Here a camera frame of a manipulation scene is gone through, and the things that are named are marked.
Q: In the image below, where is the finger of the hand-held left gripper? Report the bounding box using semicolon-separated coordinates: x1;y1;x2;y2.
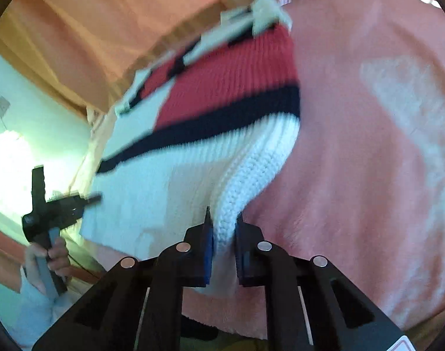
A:
76;194;102;209

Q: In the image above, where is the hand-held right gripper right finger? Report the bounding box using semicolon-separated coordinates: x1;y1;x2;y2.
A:
235;212;417;351

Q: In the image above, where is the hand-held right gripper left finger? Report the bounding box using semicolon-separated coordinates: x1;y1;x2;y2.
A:
32;206;213;351

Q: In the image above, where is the red white navy knit sweater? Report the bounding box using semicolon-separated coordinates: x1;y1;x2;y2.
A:
79;0;302;299

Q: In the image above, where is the person's left hand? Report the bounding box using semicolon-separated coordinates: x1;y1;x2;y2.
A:
24;237;70;297

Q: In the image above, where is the pink fleece blanket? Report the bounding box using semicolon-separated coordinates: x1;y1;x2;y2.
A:
73;0;445;340

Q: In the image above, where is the orange curtain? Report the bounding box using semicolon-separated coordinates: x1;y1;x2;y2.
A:
0;0;340;118

